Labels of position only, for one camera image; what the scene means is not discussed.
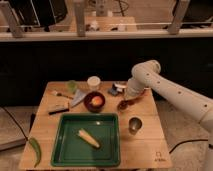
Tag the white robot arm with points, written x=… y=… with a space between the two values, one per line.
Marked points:
x=147 y=75

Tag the green translucent cup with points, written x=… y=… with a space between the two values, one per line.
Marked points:
x=72 y=86

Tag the small metal cup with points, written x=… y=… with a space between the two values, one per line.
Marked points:
x=135 y=124

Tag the small wooden brush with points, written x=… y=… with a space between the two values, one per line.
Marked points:
x=56 y=93

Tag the grey folded cloth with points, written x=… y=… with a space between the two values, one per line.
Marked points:
x=78 y=98

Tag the white spoon on plate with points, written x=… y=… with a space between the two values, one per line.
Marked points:
x=120 y=86

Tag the green plastic tray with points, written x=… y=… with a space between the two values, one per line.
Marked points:
x=72 y=151

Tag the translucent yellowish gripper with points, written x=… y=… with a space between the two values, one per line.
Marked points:
x=129 y=102

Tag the orange red plate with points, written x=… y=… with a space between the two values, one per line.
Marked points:
x=143 y=93

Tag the dark red bowl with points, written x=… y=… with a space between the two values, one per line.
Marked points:
x=88 y=104

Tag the orange fruit in bowl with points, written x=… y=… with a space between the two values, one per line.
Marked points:
x=96 y=101

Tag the green chili pepper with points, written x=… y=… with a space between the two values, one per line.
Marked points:
x=35 y=145

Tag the yellow corn cob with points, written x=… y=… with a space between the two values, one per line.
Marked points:
x=88 y=138

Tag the white paper cup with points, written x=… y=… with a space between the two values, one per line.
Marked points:
x=94 y=83

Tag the dark red grape bunch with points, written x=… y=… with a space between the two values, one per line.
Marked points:
x=122 y=105

